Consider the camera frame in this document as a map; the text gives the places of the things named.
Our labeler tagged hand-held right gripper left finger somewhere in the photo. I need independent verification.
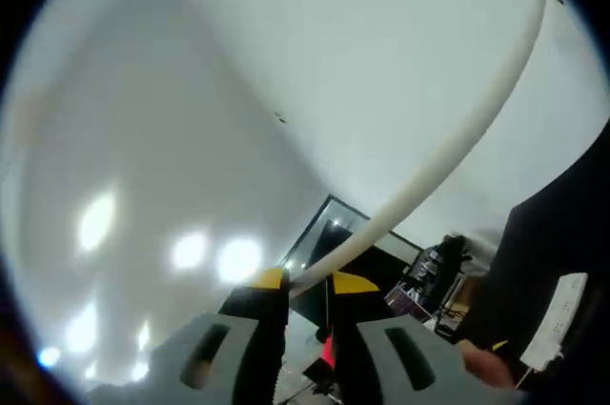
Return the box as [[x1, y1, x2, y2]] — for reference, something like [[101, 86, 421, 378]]
[[142, 267, 291, 405]]

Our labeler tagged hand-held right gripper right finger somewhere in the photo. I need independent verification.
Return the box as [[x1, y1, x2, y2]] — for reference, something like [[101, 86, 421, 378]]
[[328, 270, 523, 405]]

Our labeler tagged white power strip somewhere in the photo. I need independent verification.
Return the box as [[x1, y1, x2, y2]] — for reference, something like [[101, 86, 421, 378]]
[[519, 272, 589, 372]]

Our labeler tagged white desk lamp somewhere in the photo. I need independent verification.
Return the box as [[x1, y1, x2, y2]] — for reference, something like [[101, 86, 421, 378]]
[[288, 0, 548, 295]]

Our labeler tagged person's right hand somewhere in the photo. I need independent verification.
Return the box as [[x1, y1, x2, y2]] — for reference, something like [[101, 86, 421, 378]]
[[459, 344, 519, 391]]

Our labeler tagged row of small dark items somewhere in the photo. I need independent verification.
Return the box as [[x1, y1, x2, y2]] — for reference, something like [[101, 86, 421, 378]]
[[414, 233, 472, 293]]

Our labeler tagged black wall monitor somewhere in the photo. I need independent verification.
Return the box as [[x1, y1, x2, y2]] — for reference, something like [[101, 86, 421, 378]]
[[288, 221, 397, 330]]

